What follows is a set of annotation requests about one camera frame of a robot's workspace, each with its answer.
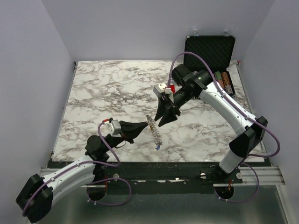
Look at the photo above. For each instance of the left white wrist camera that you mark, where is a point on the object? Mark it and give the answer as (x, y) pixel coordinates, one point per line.
(114, 128)

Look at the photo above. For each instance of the black poker chip case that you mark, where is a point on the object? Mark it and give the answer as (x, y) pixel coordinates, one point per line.
(216, 51)

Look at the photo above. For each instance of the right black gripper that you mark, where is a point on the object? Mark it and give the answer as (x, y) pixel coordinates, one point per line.
(163, 108)

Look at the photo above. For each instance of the red glitter microphone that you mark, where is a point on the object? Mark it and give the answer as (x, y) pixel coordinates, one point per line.
(172, 87)

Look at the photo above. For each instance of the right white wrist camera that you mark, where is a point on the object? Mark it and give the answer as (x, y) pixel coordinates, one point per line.
(160, 89)

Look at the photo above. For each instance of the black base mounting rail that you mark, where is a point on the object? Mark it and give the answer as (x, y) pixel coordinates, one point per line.
(153, 178)

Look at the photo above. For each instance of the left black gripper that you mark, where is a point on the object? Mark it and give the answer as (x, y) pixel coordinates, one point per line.
(130, 130)

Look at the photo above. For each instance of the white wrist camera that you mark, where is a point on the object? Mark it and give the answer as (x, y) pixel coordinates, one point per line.
(160, 89)
(114, 128)

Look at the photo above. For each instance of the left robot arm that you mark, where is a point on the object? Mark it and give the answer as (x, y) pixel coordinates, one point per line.
(40, 192)

